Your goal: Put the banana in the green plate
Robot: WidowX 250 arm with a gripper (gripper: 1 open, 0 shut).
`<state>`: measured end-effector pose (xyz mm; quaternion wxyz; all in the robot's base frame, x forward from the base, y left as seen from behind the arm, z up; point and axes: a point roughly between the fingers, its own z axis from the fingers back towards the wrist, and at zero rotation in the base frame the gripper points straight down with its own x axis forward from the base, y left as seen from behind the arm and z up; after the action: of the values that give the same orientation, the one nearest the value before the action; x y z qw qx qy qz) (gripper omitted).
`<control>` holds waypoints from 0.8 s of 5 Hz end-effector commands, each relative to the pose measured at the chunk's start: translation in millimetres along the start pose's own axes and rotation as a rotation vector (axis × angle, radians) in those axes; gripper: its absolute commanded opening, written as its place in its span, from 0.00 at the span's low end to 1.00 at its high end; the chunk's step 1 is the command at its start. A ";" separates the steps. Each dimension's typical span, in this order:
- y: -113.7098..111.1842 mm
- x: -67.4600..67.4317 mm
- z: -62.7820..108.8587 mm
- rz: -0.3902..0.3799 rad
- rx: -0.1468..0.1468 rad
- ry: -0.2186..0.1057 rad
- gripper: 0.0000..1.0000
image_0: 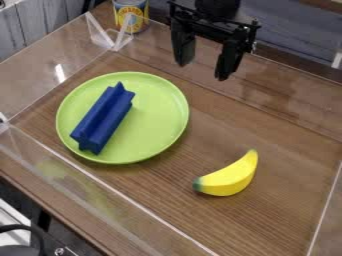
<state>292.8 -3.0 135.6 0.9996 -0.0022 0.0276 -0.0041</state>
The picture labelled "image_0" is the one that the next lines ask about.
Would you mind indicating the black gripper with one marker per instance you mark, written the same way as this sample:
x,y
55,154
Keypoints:
x,y
216,19

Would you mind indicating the yellow toy banana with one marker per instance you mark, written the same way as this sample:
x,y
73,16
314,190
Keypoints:
x,y
232,179

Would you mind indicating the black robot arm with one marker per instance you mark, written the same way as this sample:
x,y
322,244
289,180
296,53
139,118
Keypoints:
x,y
218,21

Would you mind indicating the green plate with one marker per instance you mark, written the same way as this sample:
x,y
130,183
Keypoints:
x,y
153,126

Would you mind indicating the yellow labelled can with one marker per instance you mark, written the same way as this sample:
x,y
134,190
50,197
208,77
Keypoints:
x,y
131,13

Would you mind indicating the blue star-shaped block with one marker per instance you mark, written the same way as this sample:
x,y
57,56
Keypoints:
x,y
103,118

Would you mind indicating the clear acrylic corner bracket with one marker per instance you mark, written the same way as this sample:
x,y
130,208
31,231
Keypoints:
x,y
109,38

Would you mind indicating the clear acrylic front wall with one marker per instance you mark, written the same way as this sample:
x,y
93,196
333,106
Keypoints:
x,y
118,225

